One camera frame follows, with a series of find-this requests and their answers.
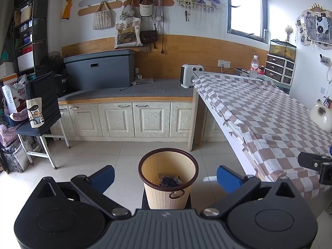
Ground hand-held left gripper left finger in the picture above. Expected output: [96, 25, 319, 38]
[32, 165, 131, 220]

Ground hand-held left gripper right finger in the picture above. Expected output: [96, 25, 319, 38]
[200, 165, 299, 219]

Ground beige waste bin brown rim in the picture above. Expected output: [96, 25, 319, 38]
[138, 148, 199, 210]

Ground brown shoulder bag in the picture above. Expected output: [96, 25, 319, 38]
[140, 30, 159, 44]

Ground cat figurine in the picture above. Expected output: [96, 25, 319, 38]
[310, 99, 332, 133]

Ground checkered tablecloth table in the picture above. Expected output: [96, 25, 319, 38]
[194, 73, 332, 201]

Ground blue snack wrapper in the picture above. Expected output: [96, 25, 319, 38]
[158, 174, 182, 188]

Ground white cabinet wooden edge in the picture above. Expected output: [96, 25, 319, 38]
[57, 96, 229, 142]

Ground wooden side panel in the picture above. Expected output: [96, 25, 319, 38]
[188, 88, 200, 152]

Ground grey storage bag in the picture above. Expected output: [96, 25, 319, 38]
[0, 139, 34, 173]

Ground white drawer unit dark drawers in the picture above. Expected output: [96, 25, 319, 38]
[265, 54, 296, 85]

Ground cartoon print tote bag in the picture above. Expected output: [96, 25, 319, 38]
[26, 97, 45, 129]

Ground dark navy fabric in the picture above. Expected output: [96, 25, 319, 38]
[16, 71, 62, 137]

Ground grey counter mat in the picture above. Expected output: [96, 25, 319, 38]
[57, 77, 198, 101]

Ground purple folded blanket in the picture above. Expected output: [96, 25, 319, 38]
[0, 124, 20, 147]

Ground black bag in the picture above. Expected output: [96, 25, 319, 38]
[54, 70, 68, 96]

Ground pink cushion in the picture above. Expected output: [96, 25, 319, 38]
[9, 110, 29, 122]

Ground clear water bottle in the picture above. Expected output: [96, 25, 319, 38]
[250, 55, 260, 79]

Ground white fan heater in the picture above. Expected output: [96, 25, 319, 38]
[180, 64, 205, 87]

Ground grey storage box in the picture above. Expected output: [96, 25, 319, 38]
[63, 49, 136, 91]

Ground glass fish tank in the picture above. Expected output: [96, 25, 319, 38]
[268, 39, 297, 63]

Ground white shopping bag red print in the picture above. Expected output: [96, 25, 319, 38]
[1, 75, 28, 115]

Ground dried flower bunch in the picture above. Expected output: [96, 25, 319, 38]
[284, 25, 294, 43]

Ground black mesh net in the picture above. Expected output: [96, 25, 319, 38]
[48, 51, 64, 70]

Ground printed canvas tote bag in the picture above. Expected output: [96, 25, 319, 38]
[114, 17, 144, 49]

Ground cream crochet bag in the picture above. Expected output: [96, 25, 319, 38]
[93, 1, 116, 30]

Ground dark framed window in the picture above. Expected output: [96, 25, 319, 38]
[227, 0, 269, 42]

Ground black shelving rack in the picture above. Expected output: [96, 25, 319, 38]
[6, 0, 51, 78]

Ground wooden oval hook board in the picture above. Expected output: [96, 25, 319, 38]
[78, 5, 122, 17]

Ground grey cloth bag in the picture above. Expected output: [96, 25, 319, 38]
[120, 0, 135, 21]

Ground white bucket bag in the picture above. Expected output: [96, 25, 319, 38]
[139, 0, 154, 18]

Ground grey oval hook board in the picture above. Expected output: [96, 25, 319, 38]
[78, 0, 122, 8]

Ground brown oval hook board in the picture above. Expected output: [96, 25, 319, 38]
[123, 0, 175, 7]

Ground black counter cable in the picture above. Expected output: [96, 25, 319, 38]
[119, 82, 153, 91]

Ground photo collage wall board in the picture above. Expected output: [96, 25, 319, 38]
[296, 3, 332, 50]

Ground black hanging cord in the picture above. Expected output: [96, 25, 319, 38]
[153, 0, 166, 55]

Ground macrame wall shelf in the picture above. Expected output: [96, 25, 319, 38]
[172, 0, 223, 28]

